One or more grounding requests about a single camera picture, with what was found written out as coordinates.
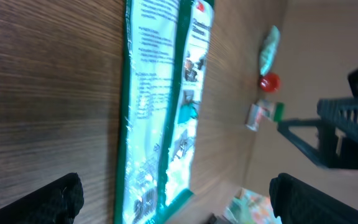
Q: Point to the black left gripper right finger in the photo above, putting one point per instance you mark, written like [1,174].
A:
[296,202]

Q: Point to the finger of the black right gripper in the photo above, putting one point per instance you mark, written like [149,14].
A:
[342,113]
[325,155]

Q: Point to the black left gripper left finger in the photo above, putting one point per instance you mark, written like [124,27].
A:
[59,202]

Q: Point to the red white tissue pack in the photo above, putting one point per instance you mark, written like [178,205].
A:
[258,111]

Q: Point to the red green sauce bottle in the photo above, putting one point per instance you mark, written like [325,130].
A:
[270,83]

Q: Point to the light green wipes pack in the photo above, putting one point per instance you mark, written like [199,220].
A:
[268,50]

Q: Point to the green 3M package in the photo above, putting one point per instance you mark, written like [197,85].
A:
[166,44]

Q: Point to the green lid jar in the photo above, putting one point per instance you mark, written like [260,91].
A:
[279,112]

